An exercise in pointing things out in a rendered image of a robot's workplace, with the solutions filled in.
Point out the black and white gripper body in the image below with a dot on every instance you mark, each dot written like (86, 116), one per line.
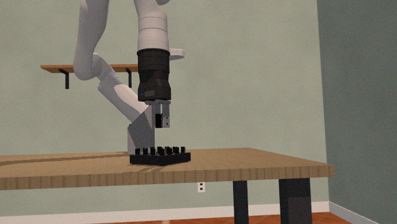
(154, 55)

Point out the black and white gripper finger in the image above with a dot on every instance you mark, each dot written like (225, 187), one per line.
(157, 117)
(165, 112)

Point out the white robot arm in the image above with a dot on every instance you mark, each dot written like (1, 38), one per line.
(87, 64)

